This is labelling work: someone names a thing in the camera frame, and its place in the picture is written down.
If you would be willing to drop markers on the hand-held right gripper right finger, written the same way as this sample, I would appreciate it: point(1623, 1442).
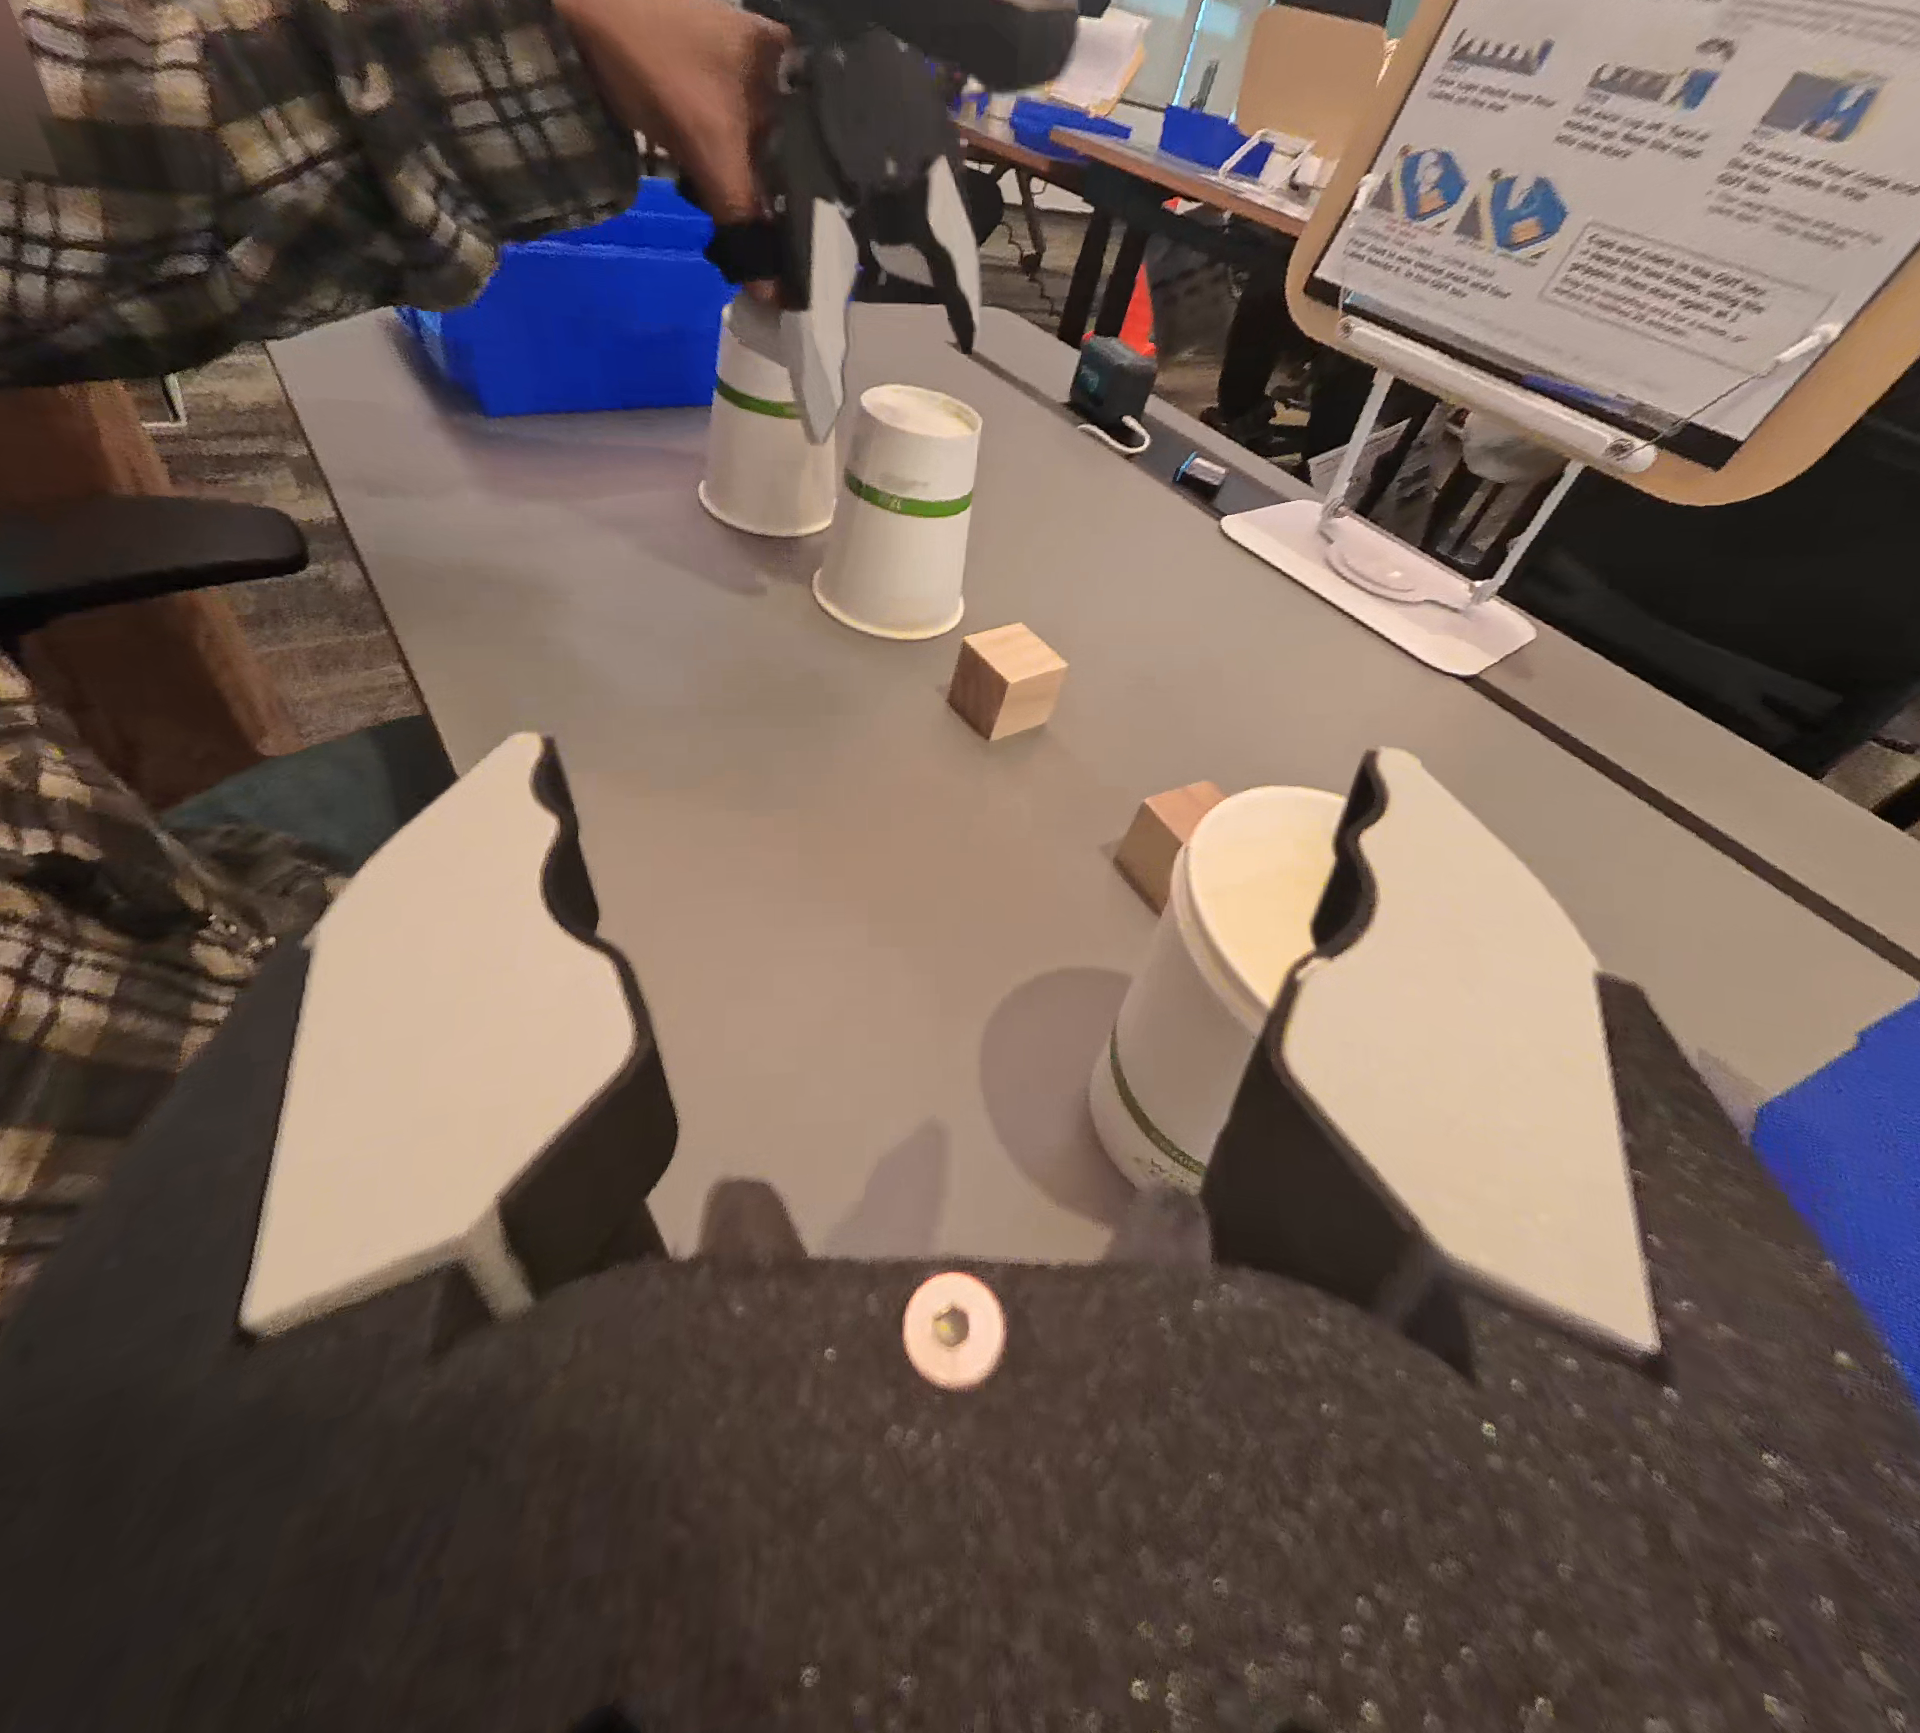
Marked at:
point(1470, 1089)

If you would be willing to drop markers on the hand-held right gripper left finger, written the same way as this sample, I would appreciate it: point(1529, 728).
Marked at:
point(451, 1059)

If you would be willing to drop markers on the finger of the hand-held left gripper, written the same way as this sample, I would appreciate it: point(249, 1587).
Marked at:
point(824, 338)
point(952, 233)

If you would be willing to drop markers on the white paper cup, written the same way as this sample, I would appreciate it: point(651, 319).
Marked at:
point(1171, 1089)
point(765, 472)
point(900, 548)
point(1260, 892)

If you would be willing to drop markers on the blue plastic bin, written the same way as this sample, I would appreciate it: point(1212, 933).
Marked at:
point(570, 323)
point(1845, 1163)
point(1068, 124)
point(1205, 132)

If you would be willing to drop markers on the wooden cube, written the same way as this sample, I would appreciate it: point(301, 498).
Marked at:
point(1155, 855)
point(1004, 683)

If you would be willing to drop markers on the person's left hand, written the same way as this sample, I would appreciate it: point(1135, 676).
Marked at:
point(675, 82)

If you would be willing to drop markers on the orange traffic cone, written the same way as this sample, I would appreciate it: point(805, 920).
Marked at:
point(1141, 317)

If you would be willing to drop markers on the black charger box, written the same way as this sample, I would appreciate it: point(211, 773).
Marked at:
point(1113, 377)

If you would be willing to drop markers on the wooden table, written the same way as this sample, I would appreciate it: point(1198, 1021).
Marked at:
point(1200, 181)

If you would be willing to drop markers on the small black battery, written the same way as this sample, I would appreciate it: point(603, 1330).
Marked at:
point(1202, 470)

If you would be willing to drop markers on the printed white bag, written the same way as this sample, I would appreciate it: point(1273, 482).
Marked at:
point(1358, 466)

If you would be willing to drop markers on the wooden pillar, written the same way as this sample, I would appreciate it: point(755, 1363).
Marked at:
point(134, 713)

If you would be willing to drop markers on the white document stand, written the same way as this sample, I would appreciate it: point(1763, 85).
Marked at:
point(1394, 622)

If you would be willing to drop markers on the black office chair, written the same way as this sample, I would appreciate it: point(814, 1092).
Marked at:
point(150, 548)

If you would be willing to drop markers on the printed instruction sheet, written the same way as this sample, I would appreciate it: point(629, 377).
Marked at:
point(1651, 113)

